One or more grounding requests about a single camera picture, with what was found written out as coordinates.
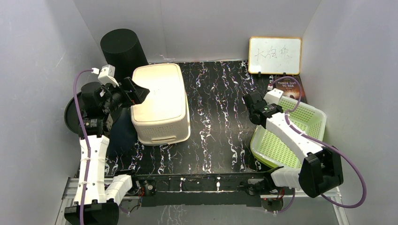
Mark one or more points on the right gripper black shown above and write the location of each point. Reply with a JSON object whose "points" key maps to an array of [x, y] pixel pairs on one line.
{"points": [[263, 100]]}

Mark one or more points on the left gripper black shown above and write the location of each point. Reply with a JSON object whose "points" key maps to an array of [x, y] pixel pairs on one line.
{"points": [[137, 94]]}

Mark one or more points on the cream perforated plastic basket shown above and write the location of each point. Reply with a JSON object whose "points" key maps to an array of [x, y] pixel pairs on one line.
{"points": [[163, 117]]}

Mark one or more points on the dark blue plastic bin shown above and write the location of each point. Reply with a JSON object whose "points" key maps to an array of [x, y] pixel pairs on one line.
{"points": [[120, 131]]}

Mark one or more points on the black ribbed plastic bin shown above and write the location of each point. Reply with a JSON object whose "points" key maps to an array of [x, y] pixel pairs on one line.
{"points": [[122, 49]]}

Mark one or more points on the green perforated plastic basket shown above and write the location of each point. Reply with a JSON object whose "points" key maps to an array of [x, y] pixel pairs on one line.
{"points": [[286, 144]]}

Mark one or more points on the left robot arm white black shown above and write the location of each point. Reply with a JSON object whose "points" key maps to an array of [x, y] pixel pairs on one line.
{"points": [[96, 203]]}

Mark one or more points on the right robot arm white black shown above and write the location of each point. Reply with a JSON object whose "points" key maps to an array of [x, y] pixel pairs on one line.
{"points": [[319, 172]]}

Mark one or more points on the dark book three days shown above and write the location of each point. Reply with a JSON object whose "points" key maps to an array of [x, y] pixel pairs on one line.
{"points": [[292, 89]]}

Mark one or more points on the small whiteboard with writing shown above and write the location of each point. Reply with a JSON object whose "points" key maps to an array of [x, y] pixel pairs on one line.
{"points": [[274, 55]]}

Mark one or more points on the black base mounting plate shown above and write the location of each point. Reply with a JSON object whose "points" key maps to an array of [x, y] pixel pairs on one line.
{"points": [[248, 189]]}

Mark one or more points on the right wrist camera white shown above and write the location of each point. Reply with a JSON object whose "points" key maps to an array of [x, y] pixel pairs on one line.
{"points": [[273, 96]]}

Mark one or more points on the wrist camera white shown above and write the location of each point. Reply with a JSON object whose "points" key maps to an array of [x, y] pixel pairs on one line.
{"points": [[106, 75], [273, 96]]}

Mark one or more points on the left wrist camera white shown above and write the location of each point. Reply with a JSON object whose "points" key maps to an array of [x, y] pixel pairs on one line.
{"points": [[106, 75]]}

